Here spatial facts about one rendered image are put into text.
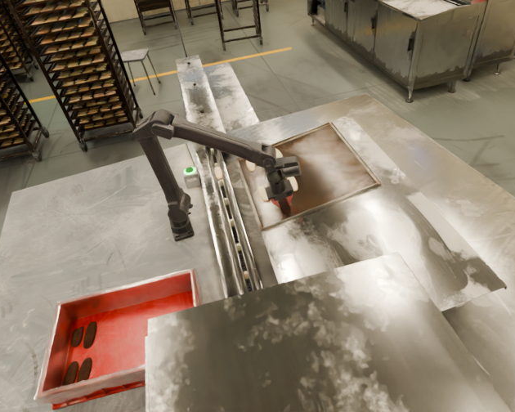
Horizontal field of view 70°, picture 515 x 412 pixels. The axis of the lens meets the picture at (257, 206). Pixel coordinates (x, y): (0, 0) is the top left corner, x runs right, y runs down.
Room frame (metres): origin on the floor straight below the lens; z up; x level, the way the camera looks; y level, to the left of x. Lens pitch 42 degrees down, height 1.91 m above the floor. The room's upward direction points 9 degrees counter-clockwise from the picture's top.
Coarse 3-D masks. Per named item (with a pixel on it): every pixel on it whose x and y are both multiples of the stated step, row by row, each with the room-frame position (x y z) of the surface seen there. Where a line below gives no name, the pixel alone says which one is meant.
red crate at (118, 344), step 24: (120, 312) 0.76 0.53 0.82; (144, 312) 0.74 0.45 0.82; (168, 312) 0.73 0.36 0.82; (96, 336) 0.68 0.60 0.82; (120, 336) 0.67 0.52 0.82; (144, 336) 0.65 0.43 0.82; (72, 360) 0.61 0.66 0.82; (96, 360) 0.59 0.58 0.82; (120, 360) 0.58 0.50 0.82; (144, 360) 0.57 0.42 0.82; (144, 384) 0.49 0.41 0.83
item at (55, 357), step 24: (120, 288) 0.79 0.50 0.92; (144, 288) 0.79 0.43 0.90; (168, 288) 0.80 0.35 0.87; (192, 288) 0.74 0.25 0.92; (72, 312) 0.76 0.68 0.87; (96, 312) 0.77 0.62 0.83; (48, 336) 0.64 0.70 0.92; (48, 360) 0.56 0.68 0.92; (48, 384) 0.50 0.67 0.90; (72, 384) 0.48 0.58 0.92; (96, 384) 0.47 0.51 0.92; (120, 384) 0.48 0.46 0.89
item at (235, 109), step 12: (204, 72) 2.83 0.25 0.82; (216, 72) 2.79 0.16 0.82; (228, 72) 2.76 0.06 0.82; (180, 84) 2.67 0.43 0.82; (216, 84) 2.57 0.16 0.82; (228, 84) 2.54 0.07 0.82; (216, 96) 2.37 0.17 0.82; (228, 96) 2.34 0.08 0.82; (240, 96) 2.31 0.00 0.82; (228, 108) 2.18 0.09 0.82; (240, 108) 2.15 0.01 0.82; (252, 108) 2.13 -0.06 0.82; (228, 120) 2.02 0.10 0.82; (240, 120) 2.00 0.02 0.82; (252, 120) 1.98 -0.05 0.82
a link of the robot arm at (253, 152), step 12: (180, 120) 1.12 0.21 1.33; (156, 132) 1.07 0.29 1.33; (168, 132) 1.07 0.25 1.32; (180, 132) 1.09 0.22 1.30; (192, 132) 1.09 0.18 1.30; (204, 132) 1.09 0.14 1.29; (216, 132) 1.10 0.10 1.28; (204, 144) 1.08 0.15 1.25; (216, 144) 1.08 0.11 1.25; (228, 144) 1.07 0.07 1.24; (240, 144) 1.07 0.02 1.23; (252, 144) 1.09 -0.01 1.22; (264, 144) 1.10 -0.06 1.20; (240, 156) 1.07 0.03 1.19; (252, 156) 1.05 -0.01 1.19; (264, 156) 1.05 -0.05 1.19
